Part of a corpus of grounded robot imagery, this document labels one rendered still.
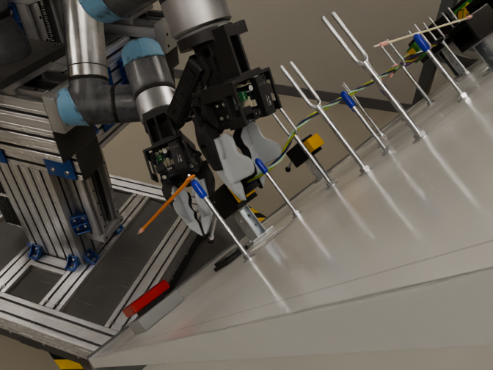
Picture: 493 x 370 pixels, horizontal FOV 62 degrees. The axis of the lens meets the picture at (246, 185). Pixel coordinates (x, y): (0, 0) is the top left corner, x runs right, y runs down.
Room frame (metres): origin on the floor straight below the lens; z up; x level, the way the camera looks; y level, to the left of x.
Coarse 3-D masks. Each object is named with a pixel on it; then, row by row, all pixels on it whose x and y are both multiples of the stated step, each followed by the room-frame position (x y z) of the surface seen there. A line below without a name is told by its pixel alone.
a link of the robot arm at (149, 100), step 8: (152, 88) 0.64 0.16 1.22; (160, 88) 0.64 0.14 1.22; (168, 88) 0.65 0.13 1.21; (144, 96) 0.63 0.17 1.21; (152, 96) 0.62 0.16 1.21; (160, 96) 0.62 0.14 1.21; (168, 96) 0.63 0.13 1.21; (136, 104) 0.63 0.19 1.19; (144, 104) 0.62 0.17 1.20; (152, 104) 0.61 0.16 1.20; (160, 104) 0.61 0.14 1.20; (168, 104) 0.62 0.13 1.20; (144, 112) 0.61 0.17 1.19
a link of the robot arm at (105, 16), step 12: (84, 0) 0.55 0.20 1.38; (96, 0) 0.54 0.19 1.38; (108, 0) 0.54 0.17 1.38; (120, 0) 0.53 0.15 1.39; (132, 0) 0.53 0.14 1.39; (144, 0) 0.54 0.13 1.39; (156, 0) 0.60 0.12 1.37; (96, 12) 0.55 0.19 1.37; (108, 12) 0.55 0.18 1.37; (120, 12) 0.55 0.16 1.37
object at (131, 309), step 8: (152, 288) 0.29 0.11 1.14; (160, 288) 0.30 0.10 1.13; (168, 288) 0.30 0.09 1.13; (144, 296) 0.28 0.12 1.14; (152, 296) 0.29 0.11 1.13; (160, 296) 0.29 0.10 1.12; (136, 304) 0.27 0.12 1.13; (144, 304) 0.28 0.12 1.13; (152, 304) 0.28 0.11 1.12; (128, 312) 0.28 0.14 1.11; (136, 312) 0.27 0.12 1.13; (144, 312) 0.27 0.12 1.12
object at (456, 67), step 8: (448, 16) 1.04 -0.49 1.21; (432, 24) 1.03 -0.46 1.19; (440, 24) 1.03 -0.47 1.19; (424, 32) 1.02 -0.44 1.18; (432, 32) 1.02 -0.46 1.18; (432, 40) 1.00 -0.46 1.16; (448, 40) 1.00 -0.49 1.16; (432, 48) 0.99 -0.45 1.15; (440, 48) 0.99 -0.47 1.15; (440, 56) 1.02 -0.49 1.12; (448, 56) 1.00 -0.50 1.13; (448, 64) 1.00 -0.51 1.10; (456, 64) 1.00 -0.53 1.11; (456, 72) 0.99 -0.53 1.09; (464, 72) 0.96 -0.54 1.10
